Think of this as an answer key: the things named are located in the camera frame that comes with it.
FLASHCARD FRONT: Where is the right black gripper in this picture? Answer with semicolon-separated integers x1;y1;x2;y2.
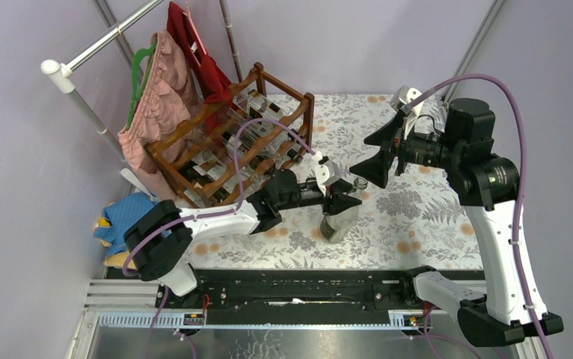
349;111;462;188

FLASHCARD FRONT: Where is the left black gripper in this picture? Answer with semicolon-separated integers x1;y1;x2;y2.
275;175;360;215

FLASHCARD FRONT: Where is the clear bottle dark label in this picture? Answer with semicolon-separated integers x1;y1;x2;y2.
319;177;368;244

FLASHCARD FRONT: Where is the clear bottle black cap front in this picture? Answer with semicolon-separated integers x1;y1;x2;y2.
244;121;303;168

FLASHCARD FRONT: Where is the clear bottle black cap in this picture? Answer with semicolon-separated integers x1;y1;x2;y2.
233;89;285;138
244;121;303;168

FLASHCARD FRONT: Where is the green wine bottle silver neck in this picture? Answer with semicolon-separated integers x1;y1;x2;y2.
221;131;280;174

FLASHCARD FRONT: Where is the green wine bottle brown label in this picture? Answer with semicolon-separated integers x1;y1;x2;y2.
177;161;230;206

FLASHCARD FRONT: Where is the clear tall bottle back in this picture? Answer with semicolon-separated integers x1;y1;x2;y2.
192;139;268;197

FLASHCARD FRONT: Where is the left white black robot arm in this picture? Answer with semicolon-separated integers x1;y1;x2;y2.
123;161;362;307

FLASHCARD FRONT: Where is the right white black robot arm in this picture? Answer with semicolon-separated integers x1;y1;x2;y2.
350;98;564;347

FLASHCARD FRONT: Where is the brown wooden wine rack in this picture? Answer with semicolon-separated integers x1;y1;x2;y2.
145;62;315;208

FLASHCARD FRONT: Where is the floral tablecloth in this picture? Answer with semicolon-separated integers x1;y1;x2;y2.
183;94;482;270

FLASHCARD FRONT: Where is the red hanging garment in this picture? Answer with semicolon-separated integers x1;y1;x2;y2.
166;1;233;106

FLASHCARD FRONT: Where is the pink hanging garment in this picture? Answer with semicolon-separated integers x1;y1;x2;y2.
117;30;202;200

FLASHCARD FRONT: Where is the blue cloth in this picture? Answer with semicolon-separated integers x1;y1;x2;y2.
93;192;158;258

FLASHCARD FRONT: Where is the green clothes hanger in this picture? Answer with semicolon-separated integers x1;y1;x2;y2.
124;38;157;131

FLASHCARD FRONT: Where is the yellow cloth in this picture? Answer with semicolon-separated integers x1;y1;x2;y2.
93;198;156;269

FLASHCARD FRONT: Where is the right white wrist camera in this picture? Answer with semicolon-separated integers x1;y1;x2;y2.
390;85;423;140

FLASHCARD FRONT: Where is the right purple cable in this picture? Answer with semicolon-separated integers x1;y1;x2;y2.
405;73;557;359

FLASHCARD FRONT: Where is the purple cable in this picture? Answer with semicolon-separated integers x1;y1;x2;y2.
121;117;319;277
405;73;557;359

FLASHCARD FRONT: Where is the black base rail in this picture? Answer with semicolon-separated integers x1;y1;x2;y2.
155;267;466;326

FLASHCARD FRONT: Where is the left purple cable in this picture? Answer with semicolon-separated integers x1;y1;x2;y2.
121;117;319;277

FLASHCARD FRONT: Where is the white slotted cable duct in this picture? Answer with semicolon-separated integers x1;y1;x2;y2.
99;307;423;331

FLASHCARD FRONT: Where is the silver clothes rail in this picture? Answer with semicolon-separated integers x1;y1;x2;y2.
40;0;165;165

